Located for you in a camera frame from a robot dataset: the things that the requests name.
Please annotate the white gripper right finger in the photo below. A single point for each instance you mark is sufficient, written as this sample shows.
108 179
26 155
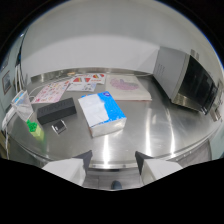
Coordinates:
156 168

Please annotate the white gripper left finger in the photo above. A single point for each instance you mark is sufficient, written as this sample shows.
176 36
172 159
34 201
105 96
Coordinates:
68 167

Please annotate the green cactus toy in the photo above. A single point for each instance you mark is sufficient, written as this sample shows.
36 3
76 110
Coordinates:
35 129

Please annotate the small black silver device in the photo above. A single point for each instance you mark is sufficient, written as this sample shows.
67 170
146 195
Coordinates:
59 126

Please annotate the black rectangular box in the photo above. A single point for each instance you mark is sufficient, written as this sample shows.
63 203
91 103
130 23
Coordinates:
56 110

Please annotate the blue white tissue pack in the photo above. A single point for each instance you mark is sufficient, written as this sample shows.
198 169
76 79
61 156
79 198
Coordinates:
101 114

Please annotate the clear plastic bag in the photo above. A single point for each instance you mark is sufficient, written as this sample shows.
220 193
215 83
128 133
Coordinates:
23 106

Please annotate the pink sticker sheet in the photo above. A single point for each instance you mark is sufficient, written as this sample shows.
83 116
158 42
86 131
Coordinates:
50 91

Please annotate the white sheet with triangles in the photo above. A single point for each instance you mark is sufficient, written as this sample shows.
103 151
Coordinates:
86 82

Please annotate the silver microwave oven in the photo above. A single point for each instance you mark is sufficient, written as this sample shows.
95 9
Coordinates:
186 80

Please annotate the framed wall picture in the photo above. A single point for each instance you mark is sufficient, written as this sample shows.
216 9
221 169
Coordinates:
6 81

